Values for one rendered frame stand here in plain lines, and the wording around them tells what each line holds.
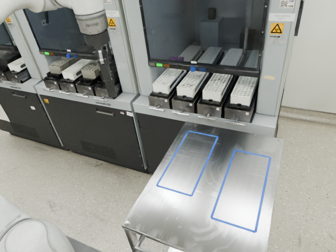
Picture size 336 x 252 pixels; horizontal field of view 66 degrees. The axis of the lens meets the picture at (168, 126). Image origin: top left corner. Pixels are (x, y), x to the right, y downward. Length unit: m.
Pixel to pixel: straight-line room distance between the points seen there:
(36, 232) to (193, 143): 0.68
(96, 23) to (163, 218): 0.65
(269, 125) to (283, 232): 0.77
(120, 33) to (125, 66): 0.20
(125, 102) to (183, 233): 1.01
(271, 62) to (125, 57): 0.82
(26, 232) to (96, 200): 1.31
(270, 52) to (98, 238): 1.52
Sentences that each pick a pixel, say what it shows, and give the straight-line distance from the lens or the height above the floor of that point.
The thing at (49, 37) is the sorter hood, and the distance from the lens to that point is 1.95.
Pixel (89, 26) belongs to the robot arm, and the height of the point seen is 1.38.
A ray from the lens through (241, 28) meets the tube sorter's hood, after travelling 1.29.
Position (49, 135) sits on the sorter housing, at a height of 0.22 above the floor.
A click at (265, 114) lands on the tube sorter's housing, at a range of 1.48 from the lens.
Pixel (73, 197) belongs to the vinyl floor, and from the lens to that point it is 2.21.
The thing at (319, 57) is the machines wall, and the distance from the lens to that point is 2.53.
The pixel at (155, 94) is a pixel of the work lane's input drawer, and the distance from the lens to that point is 1.53.
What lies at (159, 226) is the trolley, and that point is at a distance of 0.91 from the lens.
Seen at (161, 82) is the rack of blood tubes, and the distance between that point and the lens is 1.56.
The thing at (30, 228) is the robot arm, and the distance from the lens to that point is 0.86.
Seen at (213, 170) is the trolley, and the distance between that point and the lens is 1.05.
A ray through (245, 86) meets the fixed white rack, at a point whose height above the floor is 0.86.
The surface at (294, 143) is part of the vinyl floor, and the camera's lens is 2.50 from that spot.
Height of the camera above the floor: 1.59
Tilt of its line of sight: 38 degrees down
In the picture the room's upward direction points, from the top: 7 degrees counter-clockwise
